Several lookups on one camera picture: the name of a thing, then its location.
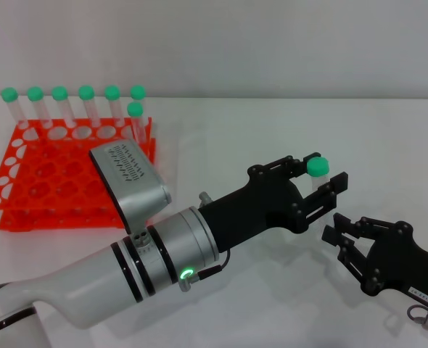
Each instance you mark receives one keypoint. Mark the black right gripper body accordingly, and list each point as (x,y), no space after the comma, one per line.
(399,261)

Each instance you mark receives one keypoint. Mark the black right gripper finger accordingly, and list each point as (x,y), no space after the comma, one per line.
(359,227)
(348,253)

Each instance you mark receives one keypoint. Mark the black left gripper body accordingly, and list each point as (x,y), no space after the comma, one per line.
(257,206)

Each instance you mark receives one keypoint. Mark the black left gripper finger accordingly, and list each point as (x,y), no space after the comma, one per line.
(323,199)
(284,166)

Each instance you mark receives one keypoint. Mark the green-capped clear test tube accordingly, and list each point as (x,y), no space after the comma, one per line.
(138,91)
(59,93)
(317,166)
(9,95)
(112,92)
(135,108)
(35,93)
(86,92)

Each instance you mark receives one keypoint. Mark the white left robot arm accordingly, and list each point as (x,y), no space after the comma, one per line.
(90,282)

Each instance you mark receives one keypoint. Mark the orange plastic test tube rack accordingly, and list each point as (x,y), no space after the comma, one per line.
(54,174)

